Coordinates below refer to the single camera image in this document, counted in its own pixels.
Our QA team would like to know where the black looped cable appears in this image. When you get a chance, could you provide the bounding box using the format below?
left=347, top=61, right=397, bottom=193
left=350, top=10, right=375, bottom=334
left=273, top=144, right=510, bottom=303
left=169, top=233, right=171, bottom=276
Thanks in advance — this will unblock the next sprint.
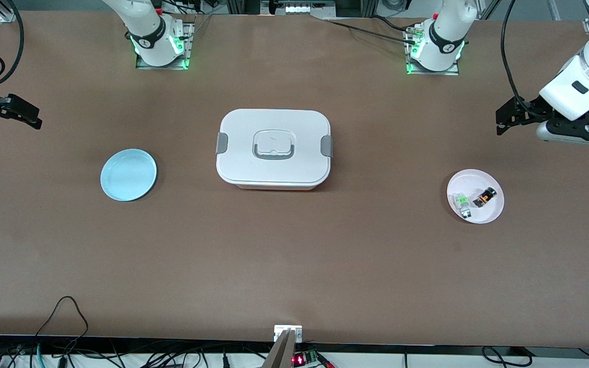
left=35, top=296, right=89, bottom=353

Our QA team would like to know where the green and grey switch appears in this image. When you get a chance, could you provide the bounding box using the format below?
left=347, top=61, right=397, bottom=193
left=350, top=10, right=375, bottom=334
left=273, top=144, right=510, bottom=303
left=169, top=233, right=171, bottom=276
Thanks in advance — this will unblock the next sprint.
left=453, top=193, right=473, bottom=219

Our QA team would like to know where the black cable on table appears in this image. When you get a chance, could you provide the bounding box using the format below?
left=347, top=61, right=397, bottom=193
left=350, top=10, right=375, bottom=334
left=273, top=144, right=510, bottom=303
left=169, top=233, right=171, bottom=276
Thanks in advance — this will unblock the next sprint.
left=323, top=18, right=420, bottom=45

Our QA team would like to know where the tangled black cable bundle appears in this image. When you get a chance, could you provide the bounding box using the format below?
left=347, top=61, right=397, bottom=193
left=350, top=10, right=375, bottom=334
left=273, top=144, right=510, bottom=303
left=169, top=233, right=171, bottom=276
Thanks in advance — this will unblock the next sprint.
left=0, top=335, right=275, bottom=368

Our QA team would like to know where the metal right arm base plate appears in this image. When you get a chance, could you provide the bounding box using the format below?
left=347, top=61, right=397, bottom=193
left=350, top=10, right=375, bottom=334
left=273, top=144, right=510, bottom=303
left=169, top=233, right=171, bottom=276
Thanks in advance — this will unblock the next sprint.
left=136, top=20, right=194, bottom=70

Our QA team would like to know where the orange and black switch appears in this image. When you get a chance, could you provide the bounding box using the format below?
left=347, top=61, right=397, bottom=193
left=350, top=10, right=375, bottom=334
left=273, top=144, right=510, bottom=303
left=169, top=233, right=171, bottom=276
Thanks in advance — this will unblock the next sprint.
left=472, top=187, right=497, bottom=208

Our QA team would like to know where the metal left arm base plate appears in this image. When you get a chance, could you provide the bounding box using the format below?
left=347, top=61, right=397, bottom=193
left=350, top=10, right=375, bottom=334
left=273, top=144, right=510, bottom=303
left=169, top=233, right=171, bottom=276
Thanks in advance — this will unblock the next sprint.
left=405, top=23, right=460, bottom=76

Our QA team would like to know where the aluminium frame structure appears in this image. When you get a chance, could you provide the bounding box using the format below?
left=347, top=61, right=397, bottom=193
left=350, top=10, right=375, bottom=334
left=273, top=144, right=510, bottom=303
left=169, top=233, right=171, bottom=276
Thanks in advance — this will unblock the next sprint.
left=225, top=0, right=377, bottom=17

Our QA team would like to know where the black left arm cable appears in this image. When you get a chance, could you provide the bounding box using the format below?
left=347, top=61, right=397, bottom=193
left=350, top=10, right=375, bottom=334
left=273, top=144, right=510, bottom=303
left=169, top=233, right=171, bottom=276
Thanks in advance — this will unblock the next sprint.
left=501, top=0, right=538, bottom=110

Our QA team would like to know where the black coiled cable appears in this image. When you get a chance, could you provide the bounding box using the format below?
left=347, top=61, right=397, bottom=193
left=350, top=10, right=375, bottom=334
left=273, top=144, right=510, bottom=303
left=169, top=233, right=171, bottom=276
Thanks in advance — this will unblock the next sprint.
left=481, top=346, right=530, bottom=367

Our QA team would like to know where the circuit board with red display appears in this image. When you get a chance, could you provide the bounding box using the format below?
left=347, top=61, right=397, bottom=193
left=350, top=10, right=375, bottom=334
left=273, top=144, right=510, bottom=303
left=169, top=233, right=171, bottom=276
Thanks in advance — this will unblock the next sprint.
left=292, top=350, right=322, bottom=366

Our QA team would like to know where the light blue round plate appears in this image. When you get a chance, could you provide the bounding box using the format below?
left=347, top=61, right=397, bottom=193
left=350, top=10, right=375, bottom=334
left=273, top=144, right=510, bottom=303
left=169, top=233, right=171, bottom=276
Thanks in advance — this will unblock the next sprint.
left=100, top=149, right=157, bottom=201

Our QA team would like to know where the pale pink round plate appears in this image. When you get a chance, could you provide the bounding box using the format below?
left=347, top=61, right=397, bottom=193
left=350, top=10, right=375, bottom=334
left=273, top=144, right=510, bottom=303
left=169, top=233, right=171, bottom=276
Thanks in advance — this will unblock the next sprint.
left=446, top=169, right=505, bottom=224

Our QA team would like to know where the aluminium profile bar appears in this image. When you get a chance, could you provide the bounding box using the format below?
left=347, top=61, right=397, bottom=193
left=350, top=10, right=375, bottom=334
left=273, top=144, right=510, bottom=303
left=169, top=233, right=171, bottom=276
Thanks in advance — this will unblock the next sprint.
left=263, top=330, right=298, bottom=368

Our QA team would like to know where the white lidded lunch box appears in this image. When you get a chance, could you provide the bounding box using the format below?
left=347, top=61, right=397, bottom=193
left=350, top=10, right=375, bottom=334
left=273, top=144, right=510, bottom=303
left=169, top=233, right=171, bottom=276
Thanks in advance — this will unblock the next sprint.
left=216, top=108, right=333, bottom=191

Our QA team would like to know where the small white mounting bracket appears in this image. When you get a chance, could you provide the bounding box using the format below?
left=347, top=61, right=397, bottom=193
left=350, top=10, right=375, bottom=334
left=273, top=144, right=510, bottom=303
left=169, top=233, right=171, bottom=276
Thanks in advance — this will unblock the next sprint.
left=274, top=325, right=303, bottom=343

